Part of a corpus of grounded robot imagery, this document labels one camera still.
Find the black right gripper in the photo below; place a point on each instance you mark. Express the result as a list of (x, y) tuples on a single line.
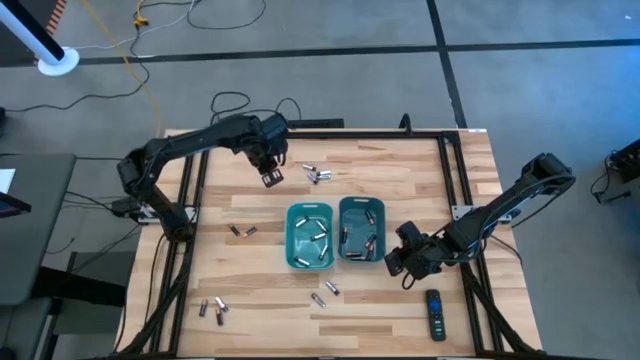
[(427, 257)]

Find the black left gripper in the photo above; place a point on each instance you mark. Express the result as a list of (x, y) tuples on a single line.
[(260, 152)]

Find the blue grey plastic bin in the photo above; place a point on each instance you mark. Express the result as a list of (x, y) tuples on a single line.
[(357, 227)]

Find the teal green plastic bin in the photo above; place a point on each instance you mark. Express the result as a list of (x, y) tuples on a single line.
[(307, 245)]

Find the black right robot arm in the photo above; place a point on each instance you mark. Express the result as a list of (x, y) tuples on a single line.
[(500, 210)]

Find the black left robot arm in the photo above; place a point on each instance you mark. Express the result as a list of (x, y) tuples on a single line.
[(190, 142)]

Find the black remote control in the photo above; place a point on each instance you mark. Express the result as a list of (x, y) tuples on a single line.
[(436, 320)]

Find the black clamp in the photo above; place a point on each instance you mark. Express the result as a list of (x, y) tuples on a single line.
[(405, 124)]

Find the black power brick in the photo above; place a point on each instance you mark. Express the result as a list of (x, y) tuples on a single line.
[(122, 206)]

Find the grey desk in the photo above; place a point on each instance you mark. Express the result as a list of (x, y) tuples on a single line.
[(35, 225)]

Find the white pole stand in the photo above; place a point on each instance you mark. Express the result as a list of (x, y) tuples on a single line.
[(57, 62)]

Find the dark tablet device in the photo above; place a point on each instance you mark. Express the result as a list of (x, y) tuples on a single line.
[(12, 205)]

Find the white paper sheet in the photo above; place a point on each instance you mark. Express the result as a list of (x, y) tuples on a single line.
[(6, 181)]

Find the black mat orange striped edge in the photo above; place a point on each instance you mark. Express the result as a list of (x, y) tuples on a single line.
[(10, 55)]

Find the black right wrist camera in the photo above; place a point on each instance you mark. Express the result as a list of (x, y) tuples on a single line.
[(410, 232)]

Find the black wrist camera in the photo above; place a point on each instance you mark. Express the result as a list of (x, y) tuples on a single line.
[(274, 127), (410, 232)]

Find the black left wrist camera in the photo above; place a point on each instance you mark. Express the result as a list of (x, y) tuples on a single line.
[(274, 127)]

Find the silver mounting bracket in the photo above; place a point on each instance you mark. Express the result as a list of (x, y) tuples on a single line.
[(460, 212), (147, 216)]

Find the black aluminium table frame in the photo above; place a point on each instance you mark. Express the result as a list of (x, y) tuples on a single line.
[(350, 135)]

